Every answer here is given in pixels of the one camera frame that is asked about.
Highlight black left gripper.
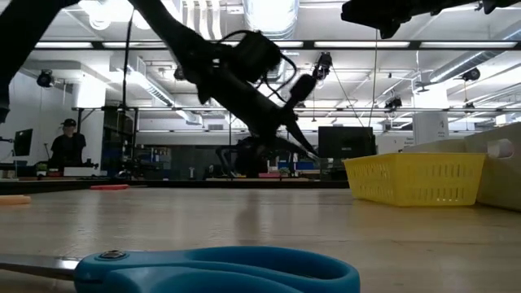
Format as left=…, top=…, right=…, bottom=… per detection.
left=195, top=52, right=313, bottom=152

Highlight large black monitor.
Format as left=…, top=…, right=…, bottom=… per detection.
left=317, top=125, right=377, bottom=155

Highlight grey plastic basket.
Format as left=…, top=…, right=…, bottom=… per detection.
left=463, top=121, right=521, bottom=212

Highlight blue handled scissors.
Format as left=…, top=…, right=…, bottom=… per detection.
left=0, top=246, right=361, bottom=293

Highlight black ceiling spotlight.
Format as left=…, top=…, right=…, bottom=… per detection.
left=36, top=69, right=55, bottom=89
left=462, top=66, right=482, bottom=82
left=312, top=51, right=334, bottom=82
left=384, top=95, right=404, bottom=112

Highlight yellow plastic basket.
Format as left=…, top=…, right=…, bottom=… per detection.
left=343, top=151, right=488, bottom=208

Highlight silver ventilation duct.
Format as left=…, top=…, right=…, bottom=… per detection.
left=243, top=0, right=300, bottom=82

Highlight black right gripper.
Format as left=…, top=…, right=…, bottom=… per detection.
left=340, top=0, right=521, bottom=40

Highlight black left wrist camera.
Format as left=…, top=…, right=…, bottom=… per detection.
left=230, top=29, right=285, bottom=85

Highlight white plastic basket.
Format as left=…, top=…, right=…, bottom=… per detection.
left=401, top=138, right=489, bottom=155

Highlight small black monitor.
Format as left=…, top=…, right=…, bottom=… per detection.
left=13, top=129, right=34, bottom=157

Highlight thin grey hanging cable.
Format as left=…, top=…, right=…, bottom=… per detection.
left=367, top=38, right=378, bottom=128

